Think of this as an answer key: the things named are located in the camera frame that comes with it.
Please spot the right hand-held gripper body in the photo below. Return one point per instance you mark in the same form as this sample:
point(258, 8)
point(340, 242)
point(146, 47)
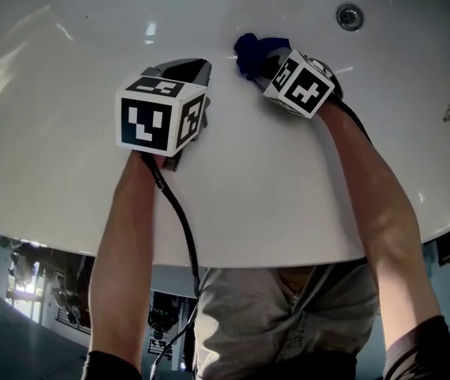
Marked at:
point(304, 89)

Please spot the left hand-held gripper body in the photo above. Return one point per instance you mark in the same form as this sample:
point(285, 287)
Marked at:
point(146, 121)

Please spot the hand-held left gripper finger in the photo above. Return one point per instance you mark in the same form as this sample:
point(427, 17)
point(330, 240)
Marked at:
point(207, 73)
point(157, 69)

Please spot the blue cloth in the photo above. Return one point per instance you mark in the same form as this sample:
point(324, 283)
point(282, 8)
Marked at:
point(252, 54)

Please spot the white bathtub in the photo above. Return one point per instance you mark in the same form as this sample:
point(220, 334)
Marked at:
point(50, 133)

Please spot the person's right forearm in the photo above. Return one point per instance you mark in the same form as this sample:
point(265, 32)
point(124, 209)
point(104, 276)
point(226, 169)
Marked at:
point(387, 212)

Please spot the person's left forearm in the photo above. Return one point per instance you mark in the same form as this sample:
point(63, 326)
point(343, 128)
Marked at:
point(122, 232)

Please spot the chrome bathtub drain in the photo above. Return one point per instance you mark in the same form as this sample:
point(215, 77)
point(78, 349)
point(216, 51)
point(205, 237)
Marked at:
point(350, 15)

